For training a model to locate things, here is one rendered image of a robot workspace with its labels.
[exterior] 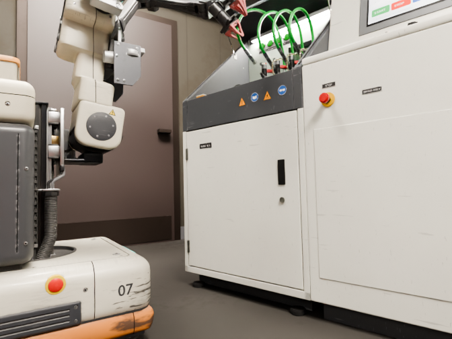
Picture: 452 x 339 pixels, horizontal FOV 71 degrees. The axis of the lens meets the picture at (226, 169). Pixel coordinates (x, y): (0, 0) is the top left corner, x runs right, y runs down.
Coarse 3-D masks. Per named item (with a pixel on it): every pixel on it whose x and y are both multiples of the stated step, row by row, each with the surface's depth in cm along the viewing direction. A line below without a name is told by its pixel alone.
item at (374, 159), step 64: (320, 64) 117; (384, 64) 102; (448, 64) 91; (320, 128) 116; (384, 128) 102; (448, 128) 90; (320, 192) 116; (384, 192) 101; (448, 192) 90; (320, 256) 115; (384, 256) 101; (448, 256) 90; (384, 320) 104; (448, 320) 89
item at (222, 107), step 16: (256, 80) 136; (272, 80) 131; (288, 80) 126; (208, 96) 156; (224, 96) 149; (240, 96) 142; (272, 96) 131; (288, 96) 126; (192, 112) 163; (208, 112) 156; (224, 112) 148; (240, 112) 142; (256, 112) 136; (272, 112) 130; (192, 128) 163
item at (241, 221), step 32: (224, 128) 148; (256, 128) 136; (288, 128) 125; (192, 160) 162; (224, 160) 148; (256, 160) 135; (288, 160) 125; (192, 192) 162; (224, 192) 147; (256, 192) 135; (288, 192) 125; (192, 224) 161; (224, 224) 147; (256, 224) 134; (288, 224) 124; (192, 256) 160; (224, 256) 146; (256, 256) 134; (288, 256) 124
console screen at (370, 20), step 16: (368, 0) 134; (384, 0) 129; (400, 0) 124; (416, 0) 120; (432, 0) 116; (448, 0) 113; (368, 16) 132; (384, 16) 127; (400, 16) 123; (416, 16) 119; (368, 32) 130
